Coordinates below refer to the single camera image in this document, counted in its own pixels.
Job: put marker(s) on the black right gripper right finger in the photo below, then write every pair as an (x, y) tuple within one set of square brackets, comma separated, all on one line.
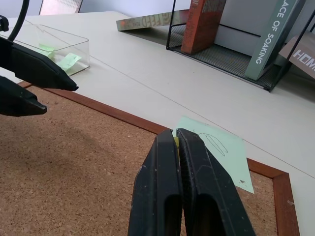
[(209, 196)]

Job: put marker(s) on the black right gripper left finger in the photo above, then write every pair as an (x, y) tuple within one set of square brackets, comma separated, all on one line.
[(157, 186)]

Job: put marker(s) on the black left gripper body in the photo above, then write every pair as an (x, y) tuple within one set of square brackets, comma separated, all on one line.
[(3, 23)]

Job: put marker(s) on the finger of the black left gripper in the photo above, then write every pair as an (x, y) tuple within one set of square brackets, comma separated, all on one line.
[(32, 66), (17, 100)]

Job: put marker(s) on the small green sticky note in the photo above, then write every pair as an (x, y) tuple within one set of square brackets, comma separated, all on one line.
[(69, 60)]

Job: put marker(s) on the green note with pen doodle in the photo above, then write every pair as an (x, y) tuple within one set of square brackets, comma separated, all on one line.
[(233, 159)]

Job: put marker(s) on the clear plastic box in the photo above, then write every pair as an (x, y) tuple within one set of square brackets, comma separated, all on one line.
[(73, 44)]

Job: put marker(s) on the flat green book orange lettering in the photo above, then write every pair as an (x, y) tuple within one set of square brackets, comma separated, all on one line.
[(147, 22)]

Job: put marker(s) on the brown book white HOME lettering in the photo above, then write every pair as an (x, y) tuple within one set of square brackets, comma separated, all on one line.
[(301, 56)]

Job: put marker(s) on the green book white lettering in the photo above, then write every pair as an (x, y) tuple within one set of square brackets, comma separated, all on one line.
[(270, 37)]

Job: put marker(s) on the cork board with wooden frame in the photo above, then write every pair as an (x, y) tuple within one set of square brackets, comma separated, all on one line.
[(61, 159)]

